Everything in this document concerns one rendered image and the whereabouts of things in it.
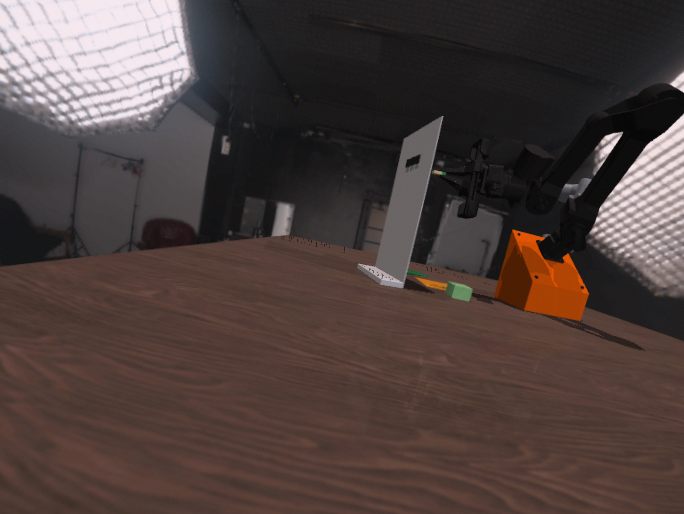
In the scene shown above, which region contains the orange square marking on table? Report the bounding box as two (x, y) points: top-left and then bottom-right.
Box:
(414, 277), (447, 290)

